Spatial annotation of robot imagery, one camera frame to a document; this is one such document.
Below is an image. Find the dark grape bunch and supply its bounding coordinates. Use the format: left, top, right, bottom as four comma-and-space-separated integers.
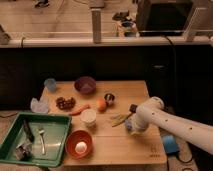
56, 97, 76, 110

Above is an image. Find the blue sponge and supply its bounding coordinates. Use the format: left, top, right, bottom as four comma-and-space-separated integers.
124, 119, 132, 131

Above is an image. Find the black monitor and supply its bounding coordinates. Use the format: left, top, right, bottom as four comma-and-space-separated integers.
136, 0, 193, 36

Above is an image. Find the green plastic tray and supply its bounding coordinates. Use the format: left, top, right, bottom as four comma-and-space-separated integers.
0, 112, 71, 167

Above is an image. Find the white egg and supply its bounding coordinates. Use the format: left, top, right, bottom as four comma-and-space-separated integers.
75, 142, 87, 154

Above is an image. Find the wooden board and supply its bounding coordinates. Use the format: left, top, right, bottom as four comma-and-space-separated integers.
41, 81, 167, 166

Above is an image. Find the purple bowl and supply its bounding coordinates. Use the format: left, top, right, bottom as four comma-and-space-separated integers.
74, 76, 96, 94

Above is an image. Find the blue foot pedal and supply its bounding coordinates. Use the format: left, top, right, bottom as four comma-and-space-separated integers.
162, 135, 180, 155

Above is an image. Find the small metal cup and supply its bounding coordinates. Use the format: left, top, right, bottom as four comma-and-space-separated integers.
104, 93, 115, 106

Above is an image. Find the orange bowl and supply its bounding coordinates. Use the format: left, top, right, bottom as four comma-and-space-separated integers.
65, 130, 93, 159

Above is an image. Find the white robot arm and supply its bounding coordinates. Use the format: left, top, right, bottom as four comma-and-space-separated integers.
130, 96, 213, 155

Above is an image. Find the orange carrot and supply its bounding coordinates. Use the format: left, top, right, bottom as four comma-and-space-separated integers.
69, 104, 90, 116

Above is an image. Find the white paper cup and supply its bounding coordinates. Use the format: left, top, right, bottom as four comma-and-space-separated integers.
80, 109, 96, 128

